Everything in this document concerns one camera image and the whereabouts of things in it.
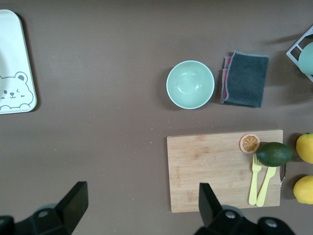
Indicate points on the cream tray with bear print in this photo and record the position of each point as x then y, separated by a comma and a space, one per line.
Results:
14, 49

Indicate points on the orange slice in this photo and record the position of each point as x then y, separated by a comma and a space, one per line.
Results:
249, 143

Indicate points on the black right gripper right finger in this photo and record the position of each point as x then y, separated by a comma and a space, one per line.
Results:
212, 215

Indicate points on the oval yellow lemon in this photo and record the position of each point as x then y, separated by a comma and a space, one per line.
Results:
304, 189

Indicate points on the yellow plastic knife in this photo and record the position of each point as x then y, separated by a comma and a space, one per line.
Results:
265, 188

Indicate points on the grey folded cloth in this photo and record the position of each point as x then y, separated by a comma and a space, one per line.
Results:
247, 80

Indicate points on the wooden cutting board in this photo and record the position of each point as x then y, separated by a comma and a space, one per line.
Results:
207, 171

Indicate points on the round yellow citrus fruit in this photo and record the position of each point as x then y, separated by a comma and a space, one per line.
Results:
305, 149

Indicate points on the pale green cup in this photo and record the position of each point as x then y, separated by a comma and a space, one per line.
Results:
306, 60

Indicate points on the green avocado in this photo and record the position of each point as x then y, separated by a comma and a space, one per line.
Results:
275, 154

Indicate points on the yellow plastic fork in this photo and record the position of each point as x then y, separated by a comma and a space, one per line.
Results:
254, 183

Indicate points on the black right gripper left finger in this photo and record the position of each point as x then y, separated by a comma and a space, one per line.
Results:
71, 210

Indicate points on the mint green bowl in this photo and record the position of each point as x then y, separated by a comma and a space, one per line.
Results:
190, 84

